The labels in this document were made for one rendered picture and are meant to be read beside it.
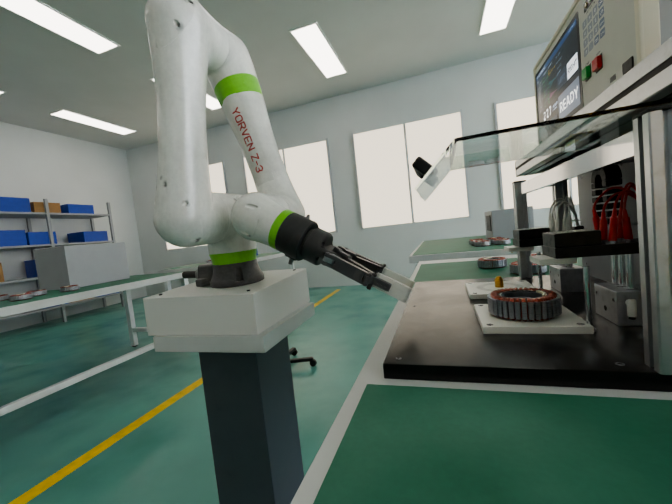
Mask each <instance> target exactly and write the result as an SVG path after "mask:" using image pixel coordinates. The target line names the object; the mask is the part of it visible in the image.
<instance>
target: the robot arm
mask: <svg viewBox="0 0 672 504"><path fill-rule="evenodd" d="M145 23H146V29H147V34H148V39H149V45H150V51H151V58H152V65H153V73H154V82H155V93H156V106H157V126H158V162H157V182H156V193H155V203H154V211H153V223H154V227H155V229H156V231H157V233H158V234H159V235H160V236H161V238H163V239H164V240H165V241H166V242H168V243H170V244H172V245H174V246H178V247H194V246H200V245H206V244H207V245H208V251H209V256H210V258H211V261H212V262H210V263H206V264H201V265H199V266H198V269H197V270H196V271H184V272H183V273H182V277H183V278H185V279H186V278H196V281H195V282H196V286H197V287H201V286H207V285H210V287H211V288H230V287H237V286H243V285H248V284H252V283H256V282H259V281H261V280H263V279H264V273H263V272H262V271H261V269H260V267H259V265H258V262H257V257H256V253H257V245H256V242H259V243H262V244H265V245H268V246H270V247H272V248H274V249H276V250H278V251H280V252H282V253H284V254H285V256H286V257H289V262H288V264H290V265H292V264H293V261H296V260H297V261H300V260H303V259H304V260H306V261H308V262H310V263H312V264H314V265H320V264H322V265H324V266H327V267H329V268H331V269H333V270H335V271H337V272H339V273H341V274H343V275H345V276H347V277H348V278H350V279H352V280H354V281H356V282H358V283H360V284H362V285H363V286H367V287H366V288H367V289H369V290H370V289H371V287H374V288H376V289H378V290H380V291H382V292H384V293H386V294H388V295H390V296H392V297H394V298H396V299H398V300H400V301H402V302H404V303H406V300H407V298H408V296H409V294H410V292H411V290H412V287H413V285H414V283H415V281H413V280H411V279H409V278H407V277H405V276H402V275H400V274H398V273H396V272H394V271H392V270H390V269H388V268H386V264H385V263H384V264H380V263H378V262H376V261H373V260H371V259H369V258H367V257H365V256H362V255H360V254H358V253H356V252H354V251H352V250H350V249H348V248H347V247H342V246H338V247H336V246H334V245H333V244H332V241H333V236H332V234H331V233H329V232H327V231H325V230H322V229H320V228H319V227H318V224H317V222H315V221H312V220H310V215H309V214H308V215H307V216H306V217H305V209H304V206H303V204H302V202H301V200H300V199H299V197H298V195H297V193H296V191H295V189H294V187H293V184H292V182H291V180H290V178H289V175H288V173H287V171H286V168H285V166H284V163H283V161H282V158H281V156H280V153H279V150H278V147H277V144H276V141H275V138H274V135H273V131H272V128H271V124H270V121H269V117H268V113H267V109H266V105H265V102H264V98H263V95H262V91H261V88H260V85H259V81H258V78H257V75H256V72H255V69H254V66H253V63H252V61H251V58H250V55H249V52H248V50H247V48H246V46H245V45H244V43H243V42H242V41H241V40H240V39H239V38H238V37H237V36H235V35H234V34H232V33H231V32H230V31H228V30H227V29H225V28H224V27H223V26H221V25H220V24H219V23H218V22H217V21H216V20H215V19H214V18H213V17H212V16H211V15H210V14H209V13H208V12H207V11H206V10H205V9H204V8H203V7H202V6H201V4H200V3H199V2H198V1H197V0H147V3H146V6H145ZM207 76H208V79H209V81H210V84H211V86H212V88H213V91H214V93H215V95H216V97H217V100H218V102H219V104H220V106H221V108H222V110H223V112H224V115H225V117H226V119H227V121H228V123H229V125H230V127H231V129H232V131H233V133H234V135H235V137H236V139H237V141H238V143H239V145H240V147H241V150H242V152H243V154H244V157H245V159H246V161H247V164H248V167H249V169H250V172H251V175H252V177H253V180H254V183H255V186H256V189H257V192H251V193H247V194H244V195H240V194H232V193H215V192H212V190H211V183H210V174H209V164H208V151H207V130H206V94H207Z"/></svg>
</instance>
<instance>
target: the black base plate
mask: <svg viewBox="0 0 672 504"><path fill-rule="evenodd" d="M542 280H543V289H547V290H550V291H553V292H555V293H557V294H560V295H561V305H563V306H564V307H566V308H567V309H569V310H570V311H571V312H573V313H574V314H576V315H577V316H579V317H580V318H582V319H583V320H585V321H586V314H585V298H584V292H566V293H561V292H560V291H558V290H556V289H554V288H553V287H551V286H550V275H543V276H542ZM476 282H495V278H484V279H464V280H445V281H425V282H416V283H415V286H414V288H413V291H412V293H411V296H410V298H409V301H408V303H407V305H406V308H405V310H404V313H403V315H402V318H401V320H400V323H399V325H398V328H397V330H396V333H395V335H394V338H393V340H392V343H391V345H390V348H389V350H388V353H387V355H386V358H385V360H384V362H383V372H384V378H385V379H405V380H427V381H448V382H469V383H490V384H512V385H533V386H554V387H576V388H597V389H618V390H640V391H661V392H672V375H662V374H659V373H658V372H656V371H655V370H654V367H649V366H648V365H646V364H645V359H644V339H643V326H618V325H616V324H614V323H613V322H611V321H609V320H608V319H606V318H604V317H602V316H601V315H599V314H597V313H596V305H595V288H594V283H607V281H604V280H601V279H599V278H596V277H593V276H590V286H591V302H592V319H593V327H595V328H596V329H597V331H596V332H594V334H484V333H483V331H482V328H481V326H480V323H479V321H478V318H477V315H476V313H475V310H474V304H488V300H487V299H470V297H469V295H468V292H467V290H466V287H465V283H476Z"/></svg>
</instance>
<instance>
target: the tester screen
mask: <svg viewBox="0 0 672 504"><path fill-rule="evenodd" d="M576 52H577V57H578V42H577V25H576V19H575V20H574V22H573V23H572V25H571V26H570V28H569V29H568V31H567V32H566V34H565V35H564V37H563V38H562V40H561V41H560V43H559V44H558V46H557V47H556V49H555V50H554V52H553V53H552V55H551V56H550V58H549V59H548V61H547V62H546V64H545V65H544V67H543V68H542V70H541V71H540V73H539V74H538V76H537V77H536V83H537V97H538V112H539V122H544V118H543V112H544V111H545V110H546V109H547V108H548V107H549V106H550V105H551V104H552V115H551V116H550V117H549V118H548V119H547V120H546V121H549V120H551V119H552V118H553V117H554V116H555V115H556V114H557V119H559V105H558V97H559V96H560V95H561V94H562V93H563V92H564V90H565V89H566V88H567V87H568V86H569V85H570V84H571V83H572V82H573V81H574V80H575V79H576V78H577V77H578V76H579V86H580V75H579V58H578V69H577V71H576V72H575V73H574V74H573V75H572V76H571V77H570V78H569V79H568V81H567V82H566V83H565V84H564V85H563V86H562V87H561V88H560V89H559V91H558V87H557V76H558V75H559V73H560V72H561V71H562V70H563V68H564V67H565V66H566V65H567V63H568V62H569V61H570V60H571V58H572V57H573V56H574V55H575V53H576ZM580 107H581V104H580V105H579V106H577V107H576V108H575V109H574V110H573V111H571V112H570V113H569V114H568V115H567V116H566V117H569V116H570V115H572V114H573V113H574V112H575V111H577V110H578V109H579V108H580Z"/></svg>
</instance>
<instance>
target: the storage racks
mask: <svg viewBox="0 0 672 504"><path fill-rule="evenodd" d="M43 203H44V209H45V212H4V211H0V218H26V223H27V229H28V232H32V226H31V220H30V218H39V219H46V222H47V228H48V233H49V240H50V244H40V245H22V246H4V247H0V251H1V250H17V249H31V253H32V259H33V260H35V258H34V252H33V250H35V248H48V247H51V248H52V247H59V246H69V245H85V244H101V243H110V242H112V243H116V241H115V234H114V228H113V221H112V214H111V208H110V202H107V203H106V205H107V211H108V214H87V213H50V212H49V206H48V200H47V199H43ZM105 216H108V218H109V225H110V231H111V238H112V240H111V241H93V242H75V243H57V244H55V243H54V237H53V231H52V224H51V219H90V223H91V229H92V231H95V226H94V218H100V217H105ZM30 280H36V283H37V289H38V290H40V288H39V282H38V277H32V278H22V279H15V280H7V281H5V282H0V285H2V284H9V283H16V282H23V281H30ZM118 294H120V298H121V304H122V307H123V306H125V304H124V297H123V291H120V292H119V293H114V294H109V295H105V296H100V297H94V298H91V299H86V300H82V301H77V302H72V303H68V304H60V305H59V306H55V307H50V308H46V309H37V310H33V311H28V312H24V313H19V314H14V315H10V316H5V317H1V318H0V321H3V320H7V319H11V318H16V317H20V316H25V315H29V314H34V313H38V312H41V313H42V319H43V323H45V322H47V317H46V311H47V310H51V309H56V308H61V314H62V320H63V322H67V317H66V311H65V306H69V305H74V304H78V303H83V302H87V301H91V300H96V299H100V298H102V301H103V307H107V304H106V297H109V296H114V295H118Z"/></svg>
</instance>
